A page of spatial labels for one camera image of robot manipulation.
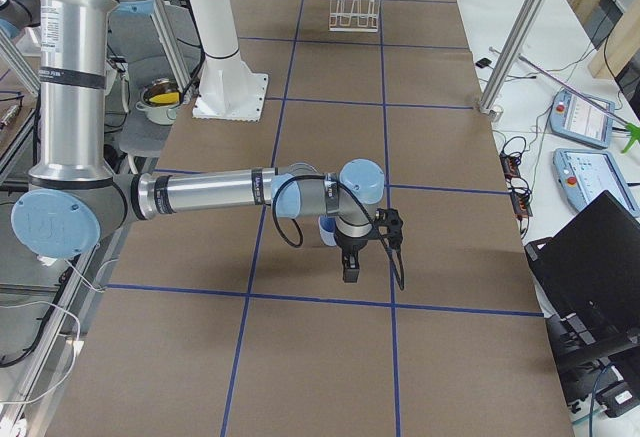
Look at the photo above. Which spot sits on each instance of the teach pendant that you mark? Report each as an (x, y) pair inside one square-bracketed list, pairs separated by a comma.
[(584, 174), (576, 119)]

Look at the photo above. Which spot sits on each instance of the upper teach pendant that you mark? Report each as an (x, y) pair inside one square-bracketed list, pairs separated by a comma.
[(576, 119)]

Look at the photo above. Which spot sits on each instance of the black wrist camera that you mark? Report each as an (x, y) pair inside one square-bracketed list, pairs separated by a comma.
[(389, 224)]

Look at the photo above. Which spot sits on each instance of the aluminium frame post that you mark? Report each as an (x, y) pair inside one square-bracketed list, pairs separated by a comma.
[(510, 51)]

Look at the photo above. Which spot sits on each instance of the white wire cup holder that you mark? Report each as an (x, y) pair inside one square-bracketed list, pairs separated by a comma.
[(358, 16)]

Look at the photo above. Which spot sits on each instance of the orange black power strip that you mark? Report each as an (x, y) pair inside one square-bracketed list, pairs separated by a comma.
[(519, 190)]

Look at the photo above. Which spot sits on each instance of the purple metal rod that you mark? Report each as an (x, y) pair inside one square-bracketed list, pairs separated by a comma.
[(574, 91)]

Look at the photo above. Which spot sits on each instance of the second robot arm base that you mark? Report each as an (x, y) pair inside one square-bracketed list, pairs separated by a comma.
[(19, 14)]

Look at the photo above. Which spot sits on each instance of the lower teach pendant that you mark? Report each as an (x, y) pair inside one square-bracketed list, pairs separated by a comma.
[(584, 174)]

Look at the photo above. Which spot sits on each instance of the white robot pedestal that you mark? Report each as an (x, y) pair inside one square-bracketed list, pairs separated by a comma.
[(228, 89)]

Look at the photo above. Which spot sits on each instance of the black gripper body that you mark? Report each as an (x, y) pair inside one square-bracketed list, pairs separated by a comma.
[(350, 248)]

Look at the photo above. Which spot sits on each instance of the white enamel pot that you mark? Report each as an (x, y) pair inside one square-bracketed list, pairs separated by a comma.
[(159, 101)]

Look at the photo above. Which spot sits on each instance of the black laptop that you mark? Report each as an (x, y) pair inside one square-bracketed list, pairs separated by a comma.
[(591, 266)]

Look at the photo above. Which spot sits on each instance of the small black device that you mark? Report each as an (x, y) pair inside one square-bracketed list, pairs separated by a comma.
[(483, 62)]

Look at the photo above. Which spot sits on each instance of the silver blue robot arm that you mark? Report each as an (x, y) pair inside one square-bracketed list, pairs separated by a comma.
[(75, 199)]

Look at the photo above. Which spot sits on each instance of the green plastic clamp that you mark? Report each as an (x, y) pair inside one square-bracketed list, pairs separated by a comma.
[(634, 136)]

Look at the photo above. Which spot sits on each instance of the light blue cup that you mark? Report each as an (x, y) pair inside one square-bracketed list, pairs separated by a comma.
[(327, 229)]

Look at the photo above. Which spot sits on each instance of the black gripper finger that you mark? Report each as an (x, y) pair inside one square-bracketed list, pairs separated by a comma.
[(351, 267)]

